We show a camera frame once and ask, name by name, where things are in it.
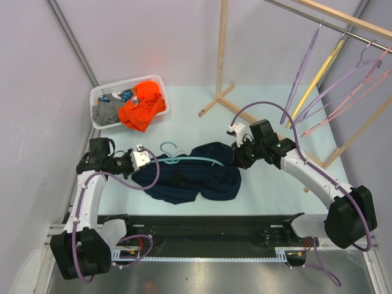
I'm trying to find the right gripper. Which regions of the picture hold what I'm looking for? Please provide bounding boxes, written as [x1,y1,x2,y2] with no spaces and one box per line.
[233,135,265,170]

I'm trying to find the teal plastic hanger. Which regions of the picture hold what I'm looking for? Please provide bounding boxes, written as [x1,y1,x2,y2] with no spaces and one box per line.
[151,141,224,167]

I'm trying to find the navy blue shorts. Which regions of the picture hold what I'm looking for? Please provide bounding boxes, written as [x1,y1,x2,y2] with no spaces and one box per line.
[145,142,241,205]

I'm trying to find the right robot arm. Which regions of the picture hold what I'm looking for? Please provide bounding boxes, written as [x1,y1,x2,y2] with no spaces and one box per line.
[227,119,377,249]

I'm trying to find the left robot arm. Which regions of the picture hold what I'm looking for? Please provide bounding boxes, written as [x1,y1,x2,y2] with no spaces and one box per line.
[50,138,135,283]

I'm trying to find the lilac notched hanger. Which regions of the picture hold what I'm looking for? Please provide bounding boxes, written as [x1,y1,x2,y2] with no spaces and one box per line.
[284,23,323,112]

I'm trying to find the pink plastic hanger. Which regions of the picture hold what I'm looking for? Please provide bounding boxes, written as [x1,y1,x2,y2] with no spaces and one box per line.
[295,47,391,137]

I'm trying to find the yellow plastic hanger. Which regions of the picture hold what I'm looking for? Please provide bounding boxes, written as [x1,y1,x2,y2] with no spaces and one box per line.
[292,39,344,119]

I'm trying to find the lilac plain hanger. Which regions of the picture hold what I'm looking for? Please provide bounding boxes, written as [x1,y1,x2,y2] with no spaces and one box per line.
[292,41,382,126]

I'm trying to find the white plastic laundry basket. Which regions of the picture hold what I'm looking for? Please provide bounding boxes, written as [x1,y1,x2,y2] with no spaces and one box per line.
[89,73,171,129]

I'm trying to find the orange garment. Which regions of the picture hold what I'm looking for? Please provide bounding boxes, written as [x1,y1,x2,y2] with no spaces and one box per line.
[118,80,167,132]

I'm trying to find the grey garment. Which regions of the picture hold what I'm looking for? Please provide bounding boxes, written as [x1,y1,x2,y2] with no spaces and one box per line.
[92,102,123,126]

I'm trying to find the blue patterned garment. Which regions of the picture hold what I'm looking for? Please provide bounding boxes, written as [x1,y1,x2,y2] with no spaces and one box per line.
[97,88,138,104]

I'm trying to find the metal hanging rod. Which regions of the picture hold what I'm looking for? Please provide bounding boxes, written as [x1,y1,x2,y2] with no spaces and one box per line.
[266,1,391,54]

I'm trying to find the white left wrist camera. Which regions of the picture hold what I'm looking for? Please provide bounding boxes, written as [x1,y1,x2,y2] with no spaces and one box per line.
[130,145,151,170]

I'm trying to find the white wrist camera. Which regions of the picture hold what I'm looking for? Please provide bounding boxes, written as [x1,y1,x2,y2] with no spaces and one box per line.
[226,122,246,147]
[130,145,151,170]

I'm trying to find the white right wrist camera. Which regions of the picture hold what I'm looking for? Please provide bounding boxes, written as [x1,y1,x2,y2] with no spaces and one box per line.
[226,122,246,147]

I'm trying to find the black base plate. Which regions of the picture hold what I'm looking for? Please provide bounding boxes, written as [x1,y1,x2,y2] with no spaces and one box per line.
[113,214,316,266]

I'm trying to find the aluminium frame rail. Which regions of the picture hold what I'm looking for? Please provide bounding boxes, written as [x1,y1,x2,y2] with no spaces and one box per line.
[43,224,65,249]

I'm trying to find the white slotted cable duct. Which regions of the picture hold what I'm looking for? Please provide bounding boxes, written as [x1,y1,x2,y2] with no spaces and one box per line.
[111,247,290,263]

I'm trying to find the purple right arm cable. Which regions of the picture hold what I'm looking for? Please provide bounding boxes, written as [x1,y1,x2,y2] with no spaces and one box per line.
[230,101,375,288]

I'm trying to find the wooden clothes rack frame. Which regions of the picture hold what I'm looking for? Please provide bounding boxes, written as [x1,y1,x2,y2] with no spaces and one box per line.
[198,0,392,194]

